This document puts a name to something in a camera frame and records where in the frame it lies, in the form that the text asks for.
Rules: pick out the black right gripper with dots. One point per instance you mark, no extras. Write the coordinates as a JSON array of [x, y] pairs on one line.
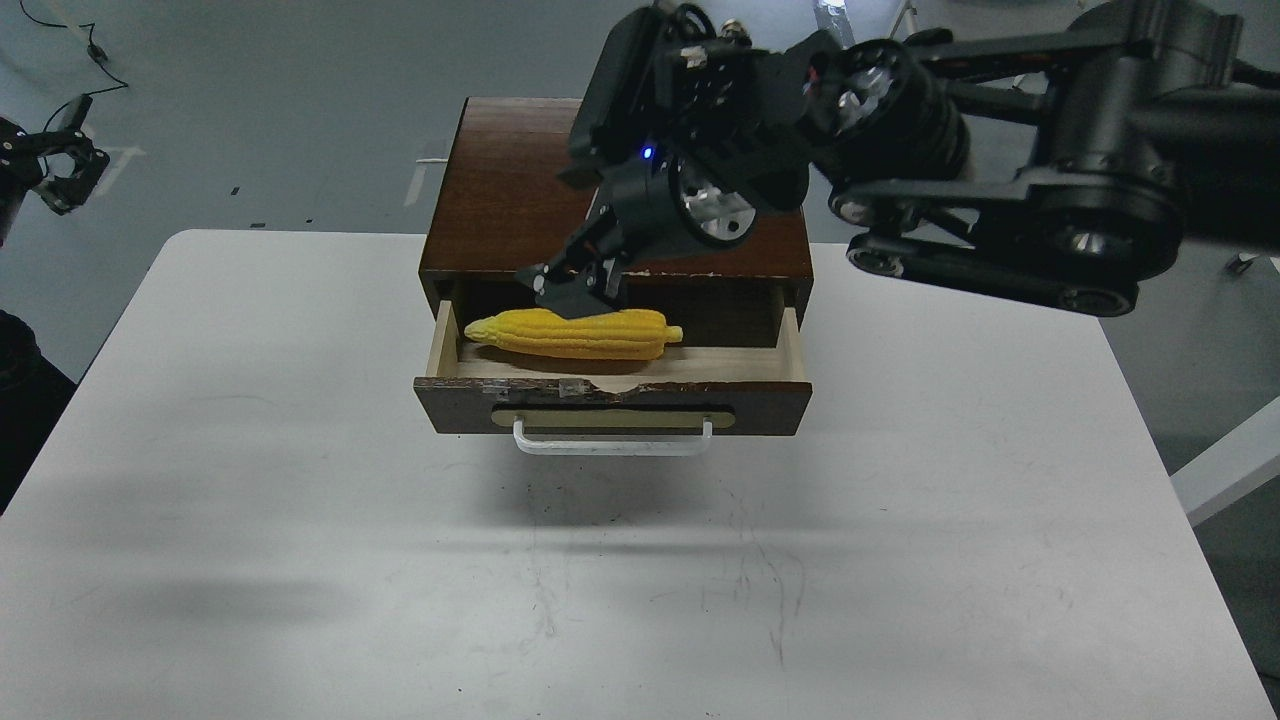
[[656, 205]]

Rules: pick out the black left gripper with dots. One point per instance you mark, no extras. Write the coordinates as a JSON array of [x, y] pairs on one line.
[[61, 194]]

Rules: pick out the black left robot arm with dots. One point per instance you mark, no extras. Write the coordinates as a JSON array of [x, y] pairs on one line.
[[62, 166]]

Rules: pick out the dark wooden cabinet box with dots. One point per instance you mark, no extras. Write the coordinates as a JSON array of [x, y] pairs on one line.
[[502, 207]]

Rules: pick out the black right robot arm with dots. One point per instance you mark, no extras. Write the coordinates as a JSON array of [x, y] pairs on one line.
[[1056, 170]]

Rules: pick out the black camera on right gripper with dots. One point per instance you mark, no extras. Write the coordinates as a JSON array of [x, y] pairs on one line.
[[669, 79]]

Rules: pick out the wooden drawer with white handle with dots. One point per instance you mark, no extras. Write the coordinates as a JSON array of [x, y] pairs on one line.
[[740, 365]]

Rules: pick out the yellow corn cob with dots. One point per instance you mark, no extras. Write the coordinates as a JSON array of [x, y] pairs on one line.
[[627, 335]]

